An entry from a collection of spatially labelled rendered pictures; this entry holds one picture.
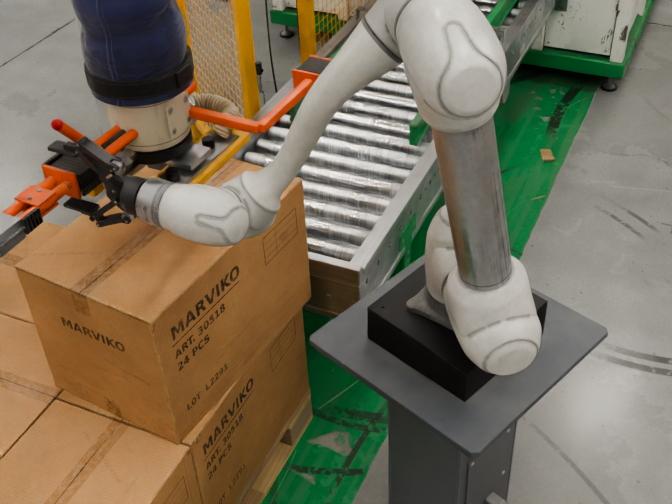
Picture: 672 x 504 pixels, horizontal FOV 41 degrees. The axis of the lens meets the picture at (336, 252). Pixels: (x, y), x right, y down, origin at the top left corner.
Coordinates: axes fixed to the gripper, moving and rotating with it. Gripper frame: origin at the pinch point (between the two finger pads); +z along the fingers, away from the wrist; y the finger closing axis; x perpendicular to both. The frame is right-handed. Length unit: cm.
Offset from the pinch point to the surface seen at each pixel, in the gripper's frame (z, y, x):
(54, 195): -3.7, -0.7, -7.1
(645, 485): -119, 123, 75
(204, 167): -14.1, 10.6, 26.7
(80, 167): -3.2, -1.7, 1.6
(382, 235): -31, 64, 83
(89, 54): 2.4, -18.2, 16.6
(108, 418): 2, 69, -5
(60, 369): 17, 61, -2
